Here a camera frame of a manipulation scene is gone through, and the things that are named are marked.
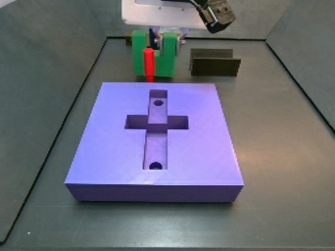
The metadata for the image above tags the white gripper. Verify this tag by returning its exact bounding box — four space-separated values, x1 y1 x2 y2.
122 0 206 54

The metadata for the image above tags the green U-shaped block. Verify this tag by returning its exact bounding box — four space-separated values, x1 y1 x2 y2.
132 30 176 77

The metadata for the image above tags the purple board with cross slot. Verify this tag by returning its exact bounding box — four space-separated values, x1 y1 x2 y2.
66 82 243 202

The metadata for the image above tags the blue cylindrical peg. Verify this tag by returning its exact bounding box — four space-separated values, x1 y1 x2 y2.
150 28 156 49

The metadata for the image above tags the red hexagonal peg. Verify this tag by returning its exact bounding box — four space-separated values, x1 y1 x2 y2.
143 48 155 82

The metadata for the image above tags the brown wooden block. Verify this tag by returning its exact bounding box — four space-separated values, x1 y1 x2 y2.
126 32 132 45

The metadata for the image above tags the black U-shaped block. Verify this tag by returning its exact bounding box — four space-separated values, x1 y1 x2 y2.
190 48 240 76

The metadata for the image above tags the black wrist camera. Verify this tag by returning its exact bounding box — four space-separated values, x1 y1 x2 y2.
188 0 235 33

